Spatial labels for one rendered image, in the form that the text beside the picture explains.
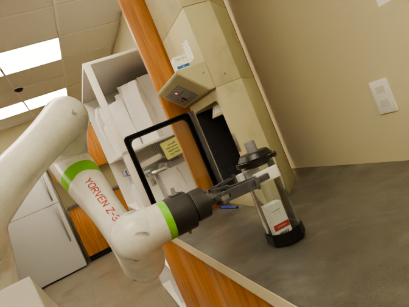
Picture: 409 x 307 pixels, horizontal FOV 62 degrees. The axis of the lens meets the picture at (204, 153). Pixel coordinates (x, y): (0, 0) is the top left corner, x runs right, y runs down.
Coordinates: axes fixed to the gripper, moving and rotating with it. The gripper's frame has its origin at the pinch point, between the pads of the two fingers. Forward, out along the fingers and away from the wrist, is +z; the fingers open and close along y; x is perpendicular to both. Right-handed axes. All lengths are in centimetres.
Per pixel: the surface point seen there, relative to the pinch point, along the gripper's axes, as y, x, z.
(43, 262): 519, 77, -143
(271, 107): 71, -14, 56
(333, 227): -7.7, 18.6, 9.1
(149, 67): 69, -51, 4
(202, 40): 33, -46, 15
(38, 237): 519, 39, -135
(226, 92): 32.6, -25.5, 16.2
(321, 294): -26.7, 18.7, -11.3
